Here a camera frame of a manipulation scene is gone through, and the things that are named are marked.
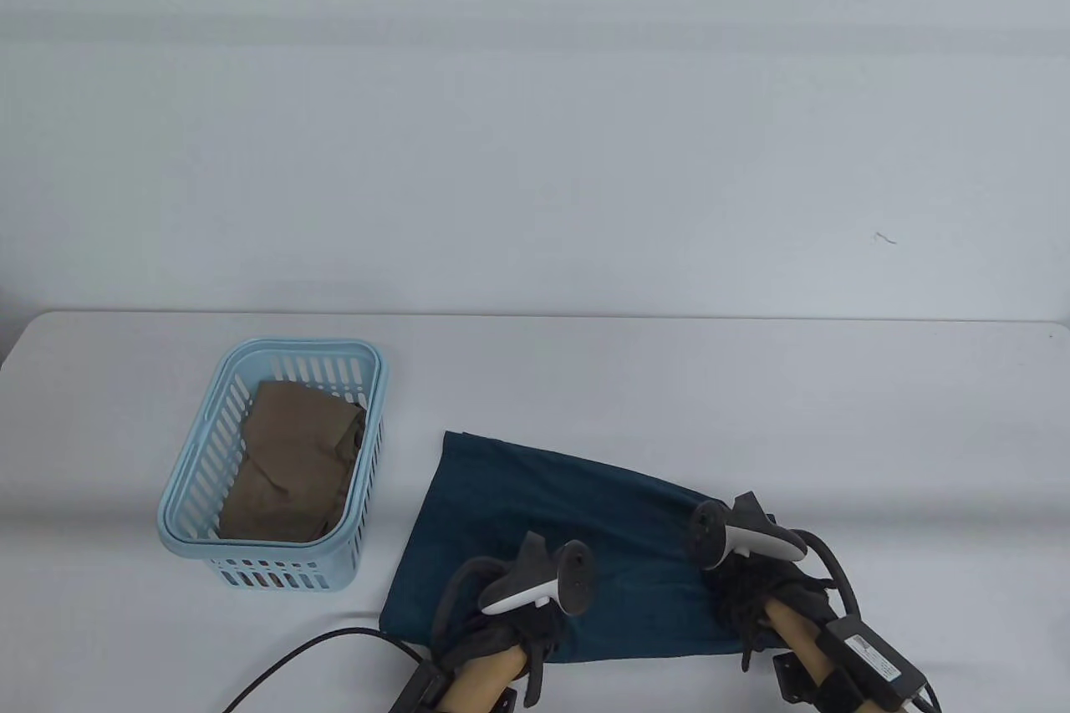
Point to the person's left forearm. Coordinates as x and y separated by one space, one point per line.
485 679

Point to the person's left hand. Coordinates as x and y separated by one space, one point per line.
501 638

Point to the person's right forearm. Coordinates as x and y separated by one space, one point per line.
798 638

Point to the person's right hand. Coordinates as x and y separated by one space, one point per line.
752 588

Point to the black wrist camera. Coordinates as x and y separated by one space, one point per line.
869 659
418 688

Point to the brown folded cloth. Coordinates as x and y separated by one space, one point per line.
284 454

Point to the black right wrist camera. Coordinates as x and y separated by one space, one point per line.
869 659

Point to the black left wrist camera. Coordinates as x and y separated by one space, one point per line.
418 688

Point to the grey white left controller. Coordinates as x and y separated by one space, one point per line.
573 579

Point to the teal shorts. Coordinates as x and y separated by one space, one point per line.
543 512

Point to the light blue plastic basket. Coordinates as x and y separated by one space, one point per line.
188 529

